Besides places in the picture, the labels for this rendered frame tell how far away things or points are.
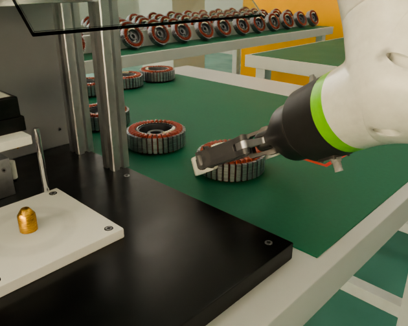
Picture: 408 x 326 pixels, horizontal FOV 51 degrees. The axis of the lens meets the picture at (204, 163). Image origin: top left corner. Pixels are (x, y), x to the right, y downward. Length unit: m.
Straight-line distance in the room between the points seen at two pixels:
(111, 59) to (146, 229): 0.26
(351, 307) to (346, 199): 1.02
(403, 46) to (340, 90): 0.07
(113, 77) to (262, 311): 0.38
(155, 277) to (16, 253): 0.15
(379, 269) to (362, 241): 1.29
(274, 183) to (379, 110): 0.31
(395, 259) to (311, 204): 1.34
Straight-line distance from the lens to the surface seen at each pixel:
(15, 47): 0.74
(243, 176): 0.66
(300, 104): 0.48
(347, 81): 0.42
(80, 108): 0.74
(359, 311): 1.63
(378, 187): 0.70
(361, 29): 0.42
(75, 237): 0.49
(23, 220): 0.51
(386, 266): 1.88
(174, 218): 0.53
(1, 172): 0.62
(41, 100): 0.77
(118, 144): 0.67
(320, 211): 0.61
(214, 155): 0.58
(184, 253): 0.47
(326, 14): 3.86
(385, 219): 0.62
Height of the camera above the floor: 1.04
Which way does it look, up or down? 23 degrees down
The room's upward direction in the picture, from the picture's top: straight up
